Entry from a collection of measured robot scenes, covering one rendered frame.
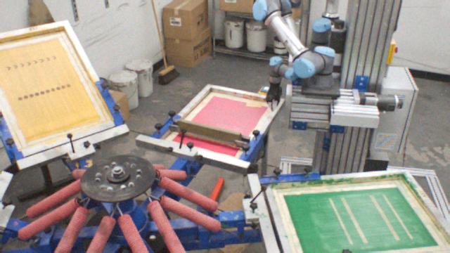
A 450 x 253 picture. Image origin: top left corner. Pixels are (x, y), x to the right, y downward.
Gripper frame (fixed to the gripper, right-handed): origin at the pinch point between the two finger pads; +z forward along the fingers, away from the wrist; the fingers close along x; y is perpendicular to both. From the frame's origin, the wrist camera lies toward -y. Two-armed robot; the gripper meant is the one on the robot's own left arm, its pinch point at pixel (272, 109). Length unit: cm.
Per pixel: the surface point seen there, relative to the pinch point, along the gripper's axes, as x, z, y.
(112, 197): 21, -32, -133
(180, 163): 26, -4, -74
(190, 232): 1, 0, -111
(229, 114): 27.5, 6.8, -5.8
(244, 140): 5.1, 0.9, -36.2
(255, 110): 13.4, 6.9, 5.8
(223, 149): 15.2, 5.7, -43.0
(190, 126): 38, -3, -40
